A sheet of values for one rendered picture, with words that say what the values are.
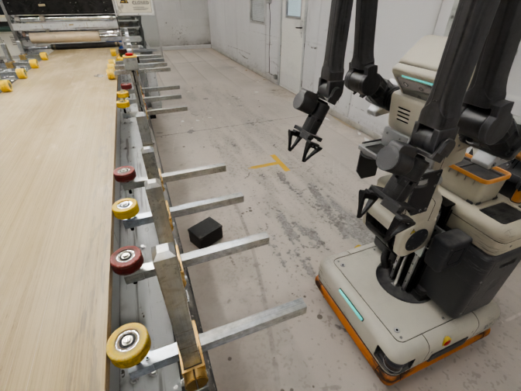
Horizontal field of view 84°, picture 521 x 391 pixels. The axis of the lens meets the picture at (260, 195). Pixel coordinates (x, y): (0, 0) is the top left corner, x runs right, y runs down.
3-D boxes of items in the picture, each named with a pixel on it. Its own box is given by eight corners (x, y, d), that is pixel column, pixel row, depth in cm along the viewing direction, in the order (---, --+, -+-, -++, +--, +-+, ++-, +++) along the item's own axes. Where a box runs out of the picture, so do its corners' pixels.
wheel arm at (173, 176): (224, 169, 135) (223, 161, 133) (226, 173, 133) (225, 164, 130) (124, 188, 122) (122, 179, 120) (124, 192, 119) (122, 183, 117)
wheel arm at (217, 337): (300, 305, 80) (301, 295, 77) (306, 316, 77) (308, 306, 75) (132, 367, 67) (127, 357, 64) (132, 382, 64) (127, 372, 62)
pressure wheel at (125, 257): (127, 299, 79) (115, 270, 73) (115, 282, 84) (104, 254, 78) (154, 282, 84) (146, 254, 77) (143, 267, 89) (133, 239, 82)
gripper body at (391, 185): (397, 212, 66) (416, 185, 64) (366, 190, 74) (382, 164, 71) (412, 215, 70) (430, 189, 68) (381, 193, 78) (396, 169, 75)
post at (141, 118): (168, 214, 132) (145, 110, 105) (169, 219, 130) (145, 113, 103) (160, 216, 131) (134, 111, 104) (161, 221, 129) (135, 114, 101)
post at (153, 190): (188, 303, 94) (159, 175, 67) (190, 313, 91) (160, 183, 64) (177, 307, 93) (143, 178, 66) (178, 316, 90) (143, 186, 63)
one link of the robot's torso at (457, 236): (402, 230, 139) (419, 187, 125) (455, 274, 117) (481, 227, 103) (357, 245, 131) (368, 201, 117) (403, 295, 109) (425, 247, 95)
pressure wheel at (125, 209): (119, 239, 99) (109, 212, 93) (122, 224, 105) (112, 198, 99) (143, 234, 101) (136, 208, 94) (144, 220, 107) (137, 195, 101)
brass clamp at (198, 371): (199, 330, 74) (197, 318, 71) (212, 383, 64) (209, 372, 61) (174, 338, 72) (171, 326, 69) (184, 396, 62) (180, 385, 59)
